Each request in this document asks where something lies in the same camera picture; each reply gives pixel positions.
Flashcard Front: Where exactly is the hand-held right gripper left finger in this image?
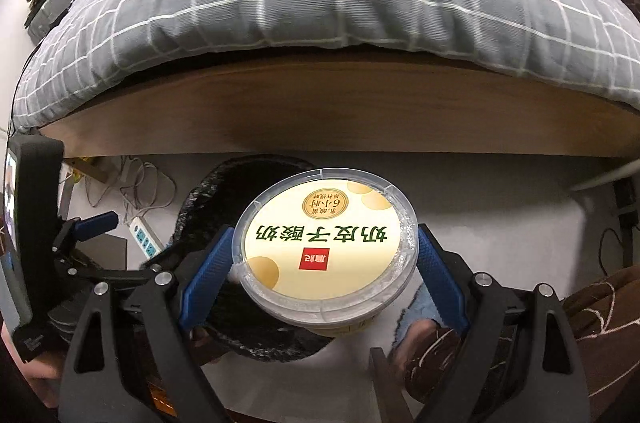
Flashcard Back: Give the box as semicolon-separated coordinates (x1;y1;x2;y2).
60;225;237;423

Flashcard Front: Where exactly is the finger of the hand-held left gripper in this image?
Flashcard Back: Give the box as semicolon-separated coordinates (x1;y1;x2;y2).
52;211;121;260
56;248;168;291

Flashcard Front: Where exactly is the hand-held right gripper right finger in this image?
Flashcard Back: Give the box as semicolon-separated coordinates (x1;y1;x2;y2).
415;223;593;423

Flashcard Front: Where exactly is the black trash bag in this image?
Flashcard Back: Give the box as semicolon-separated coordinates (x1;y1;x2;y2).
170;156;337;362

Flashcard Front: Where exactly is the yogurt tub with yellow lid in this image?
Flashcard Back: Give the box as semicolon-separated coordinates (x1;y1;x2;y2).
234;168;420;338

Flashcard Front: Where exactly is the light blue fuzzy cloth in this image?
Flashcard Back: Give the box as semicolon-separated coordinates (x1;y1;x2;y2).
394;285;443;340

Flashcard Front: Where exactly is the white power strip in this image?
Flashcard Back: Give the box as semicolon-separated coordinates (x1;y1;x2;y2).
128;217;166;262

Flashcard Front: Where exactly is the white furniture leg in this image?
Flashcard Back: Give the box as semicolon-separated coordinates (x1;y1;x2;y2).
570;162;640;193

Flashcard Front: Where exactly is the white cable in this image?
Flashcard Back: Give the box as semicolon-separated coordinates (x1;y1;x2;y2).
84;157;177;224

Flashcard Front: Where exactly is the thin black cable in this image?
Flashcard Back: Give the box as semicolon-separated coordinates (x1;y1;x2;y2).
6;46;43;139

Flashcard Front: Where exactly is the wooden bed frame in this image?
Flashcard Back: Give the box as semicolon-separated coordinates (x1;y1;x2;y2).
39;49;640;160

